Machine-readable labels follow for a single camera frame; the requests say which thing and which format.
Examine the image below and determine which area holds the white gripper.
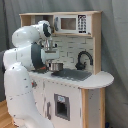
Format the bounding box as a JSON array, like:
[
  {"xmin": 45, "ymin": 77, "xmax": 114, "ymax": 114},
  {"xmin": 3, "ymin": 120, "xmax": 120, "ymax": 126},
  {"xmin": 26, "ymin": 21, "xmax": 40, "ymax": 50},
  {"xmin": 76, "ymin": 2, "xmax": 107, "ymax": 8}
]
[{"xmin": 41, "ymin": 39, "xmax": 59, "ymax": 62}]

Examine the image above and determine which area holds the small metal pot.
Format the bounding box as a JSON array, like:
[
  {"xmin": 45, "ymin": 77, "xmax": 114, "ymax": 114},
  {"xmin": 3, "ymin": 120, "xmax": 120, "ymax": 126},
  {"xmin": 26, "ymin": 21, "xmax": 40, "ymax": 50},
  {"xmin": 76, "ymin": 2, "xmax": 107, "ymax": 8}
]
[{"xmin": 49, "ymin": 63, "xmax": 63, "ymax": 72}]

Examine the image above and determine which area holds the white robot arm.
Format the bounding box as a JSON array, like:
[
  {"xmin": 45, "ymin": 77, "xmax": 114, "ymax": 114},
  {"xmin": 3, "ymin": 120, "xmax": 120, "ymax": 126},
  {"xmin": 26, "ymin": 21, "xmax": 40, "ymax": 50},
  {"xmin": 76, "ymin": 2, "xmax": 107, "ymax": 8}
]
[{"xmin": 3, "ymin": 20, "xmax": 59, "ymax": 128}]

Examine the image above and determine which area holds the wooden toy kitchen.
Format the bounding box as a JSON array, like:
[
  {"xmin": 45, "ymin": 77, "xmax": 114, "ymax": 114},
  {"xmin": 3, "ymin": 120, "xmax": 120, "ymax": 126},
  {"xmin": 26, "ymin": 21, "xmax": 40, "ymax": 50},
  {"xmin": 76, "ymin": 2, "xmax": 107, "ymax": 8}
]
[{"xmin": 20, "ymin": 11, "xmax": 114, "ymax": 128}]

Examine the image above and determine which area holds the red left oven knob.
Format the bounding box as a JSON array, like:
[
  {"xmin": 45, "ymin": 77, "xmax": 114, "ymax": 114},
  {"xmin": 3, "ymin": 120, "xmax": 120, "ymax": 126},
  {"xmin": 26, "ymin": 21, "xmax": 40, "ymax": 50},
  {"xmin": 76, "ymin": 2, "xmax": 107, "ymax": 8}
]
[{"xmin": 31, "ymin": 81, "xmax": 37, "ymax": 88}]

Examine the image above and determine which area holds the grey toy sink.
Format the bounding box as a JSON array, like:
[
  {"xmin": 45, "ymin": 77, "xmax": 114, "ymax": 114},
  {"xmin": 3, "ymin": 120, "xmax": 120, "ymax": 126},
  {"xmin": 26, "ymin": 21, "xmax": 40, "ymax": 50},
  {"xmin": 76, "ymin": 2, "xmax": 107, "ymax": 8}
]
[{"xmin": 52, "ymin": 68, "xmax": 92, "ymax": 81}]

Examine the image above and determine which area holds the white toy microwave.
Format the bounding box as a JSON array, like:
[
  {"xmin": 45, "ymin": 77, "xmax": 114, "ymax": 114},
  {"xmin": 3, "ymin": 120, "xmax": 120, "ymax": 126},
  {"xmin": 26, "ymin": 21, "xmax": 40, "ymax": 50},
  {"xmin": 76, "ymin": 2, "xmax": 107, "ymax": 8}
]
[{"xmin": 54, "ymin": 15, "xmax": 91, "ymax": 34}]

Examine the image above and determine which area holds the black toy faucet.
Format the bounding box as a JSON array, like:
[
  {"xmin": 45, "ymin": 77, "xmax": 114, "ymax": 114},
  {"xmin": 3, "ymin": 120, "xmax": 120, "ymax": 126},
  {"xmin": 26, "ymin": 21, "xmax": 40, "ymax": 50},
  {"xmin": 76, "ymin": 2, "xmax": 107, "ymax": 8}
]
[{"xmin": 75, "ymin": 51, "xmax": 93, "ymax": 70}]

